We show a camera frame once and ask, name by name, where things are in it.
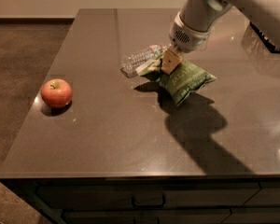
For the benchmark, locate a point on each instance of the dark cabinet drawer front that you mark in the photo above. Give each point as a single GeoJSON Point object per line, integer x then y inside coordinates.
{"type": "Point", "coordinates": [120, 196]}

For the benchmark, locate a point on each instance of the black wire basket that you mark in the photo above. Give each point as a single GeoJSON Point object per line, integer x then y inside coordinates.
{"type": "Point", "coordinates": [271, 47]}

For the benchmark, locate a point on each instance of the clear plastic water bottle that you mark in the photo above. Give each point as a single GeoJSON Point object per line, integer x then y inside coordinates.
{"type": "Point", "coordinates": [129, 62]}

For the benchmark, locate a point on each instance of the green jalapeno chip bag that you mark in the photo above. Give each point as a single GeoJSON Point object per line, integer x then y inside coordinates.
{"type": "Point", "coordinates": [185, 80]}

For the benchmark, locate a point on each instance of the red apple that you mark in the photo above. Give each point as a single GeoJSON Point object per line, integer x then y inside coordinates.
{"type": "Point", "coordinates": [56, 93]}

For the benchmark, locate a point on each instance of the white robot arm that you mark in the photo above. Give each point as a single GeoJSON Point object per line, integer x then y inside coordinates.
{"type": "Point", "coordinates": [195, 19]}

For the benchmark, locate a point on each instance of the black drawer handle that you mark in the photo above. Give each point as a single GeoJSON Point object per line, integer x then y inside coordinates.
{"type": "Point", "coordinates": [148, 200]}

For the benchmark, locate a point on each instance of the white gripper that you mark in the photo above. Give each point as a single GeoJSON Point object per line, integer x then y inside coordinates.
{"type": "Point", "coordinates": [188, 37]}

